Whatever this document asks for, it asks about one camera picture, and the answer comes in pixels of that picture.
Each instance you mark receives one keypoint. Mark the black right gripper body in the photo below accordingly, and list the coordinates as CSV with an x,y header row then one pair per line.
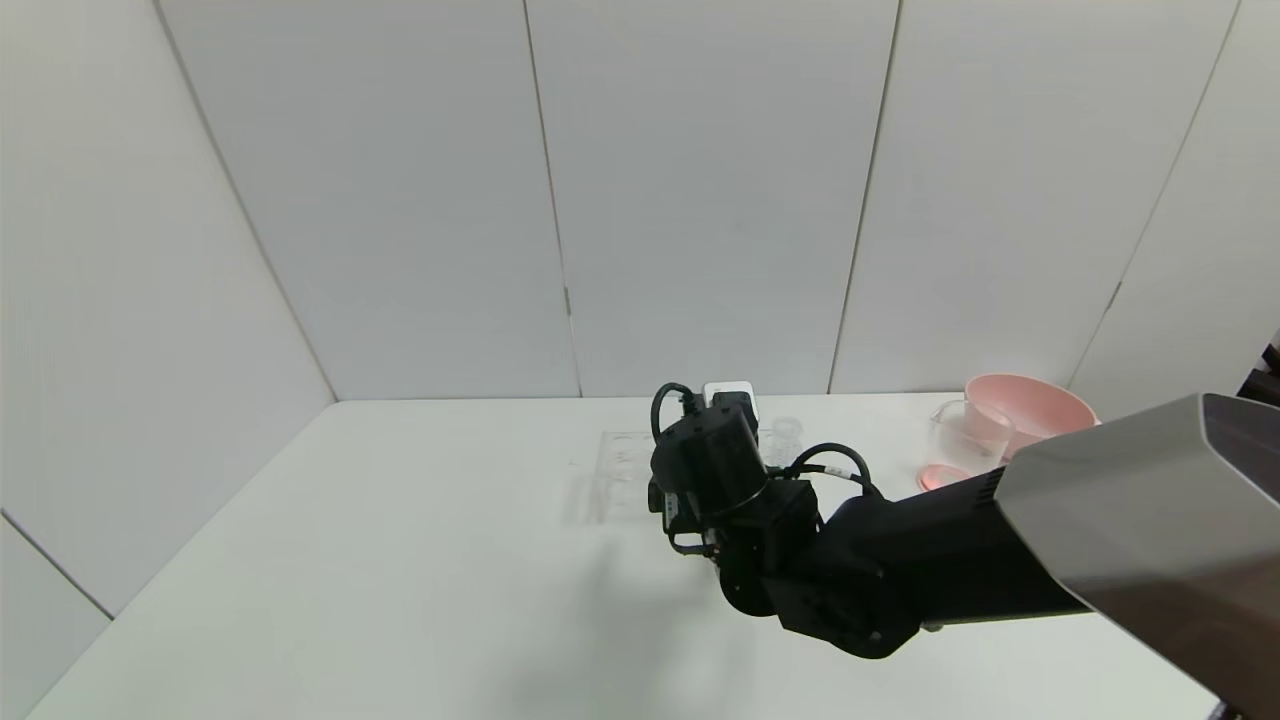
x,y
738,412

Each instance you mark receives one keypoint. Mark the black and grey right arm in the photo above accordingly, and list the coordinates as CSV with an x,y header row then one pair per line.
x,y
950,560

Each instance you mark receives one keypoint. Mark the test tube with blue pigment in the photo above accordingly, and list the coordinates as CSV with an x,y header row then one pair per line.
x,y
786,435

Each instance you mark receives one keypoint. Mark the clear acrylic test tube rack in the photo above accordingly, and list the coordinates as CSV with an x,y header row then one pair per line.
x,y
625,470

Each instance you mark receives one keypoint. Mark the clear glass beaker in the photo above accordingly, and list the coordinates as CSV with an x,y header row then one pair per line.
x,y
960,450

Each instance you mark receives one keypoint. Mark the pink plastic bowl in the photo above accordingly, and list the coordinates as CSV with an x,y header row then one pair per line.
x,y
1045,410

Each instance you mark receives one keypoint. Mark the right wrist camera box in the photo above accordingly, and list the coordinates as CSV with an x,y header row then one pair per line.
x,y
728,388

